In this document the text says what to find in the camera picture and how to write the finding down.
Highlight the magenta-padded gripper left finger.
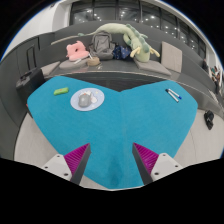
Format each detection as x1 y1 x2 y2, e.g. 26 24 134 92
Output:
41 143 92 185

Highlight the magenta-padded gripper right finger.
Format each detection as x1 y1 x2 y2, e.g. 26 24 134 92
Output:
132 142 184 185

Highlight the grey and white computer mouse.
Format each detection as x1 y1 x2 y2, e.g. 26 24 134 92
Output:
77 92 93 109

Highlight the round pale blue mouse pad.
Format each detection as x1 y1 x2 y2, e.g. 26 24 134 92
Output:
69 87 106 112

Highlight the white marker with black cap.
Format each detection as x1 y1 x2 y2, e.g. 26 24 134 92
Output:
165 88 180 104

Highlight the small green eraser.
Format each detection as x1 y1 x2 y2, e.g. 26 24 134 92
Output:
53 86 70 97

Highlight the black bag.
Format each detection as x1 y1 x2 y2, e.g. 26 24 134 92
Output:
203 110 215 131

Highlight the flat grey seat cushion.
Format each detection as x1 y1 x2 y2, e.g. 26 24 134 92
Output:
58 57 89 70
40 60 62 77
133 58 173 77

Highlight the small tan woven basket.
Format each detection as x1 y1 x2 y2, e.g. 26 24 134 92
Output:
86 56 101 67

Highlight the upright beige cushion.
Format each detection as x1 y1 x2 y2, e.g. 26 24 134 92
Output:
160 40 184 73

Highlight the person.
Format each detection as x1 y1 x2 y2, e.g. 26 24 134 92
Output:
201 58 209 73
211 65 223 95

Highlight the pink plush cushion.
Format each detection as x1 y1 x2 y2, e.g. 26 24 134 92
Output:
65 40 90 62

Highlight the navy blue patterned bag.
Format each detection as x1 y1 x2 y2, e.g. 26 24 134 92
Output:
112 44 132 61

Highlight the long green dragon plush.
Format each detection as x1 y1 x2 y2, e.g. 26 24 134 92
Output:
78 22 161 63

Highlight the grey backpack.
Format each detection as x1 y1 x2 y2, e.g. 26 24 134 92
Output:
87 30 117 61

